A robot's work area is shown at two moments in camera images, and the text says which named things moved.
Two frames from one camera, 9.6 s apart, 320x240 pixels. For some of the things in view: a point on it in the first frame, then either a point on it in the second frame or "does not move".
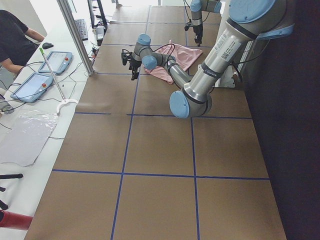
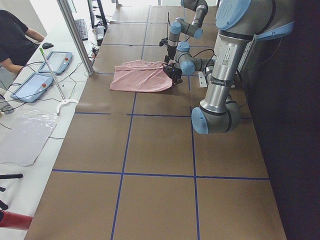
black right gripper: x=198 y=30 to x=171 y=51
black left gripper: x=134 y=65 to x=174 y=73
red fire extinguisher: x=14 y=220 does not move
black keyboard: x=81 y=25 does not move
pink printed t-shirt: x=183 y=55 to x=141 y=76
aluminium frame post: x=76 y=36 does not move
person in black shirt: x=17 y=43 does not move
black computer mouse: x=46 y=45 does not move
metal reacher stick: x=65 y=101 does not move
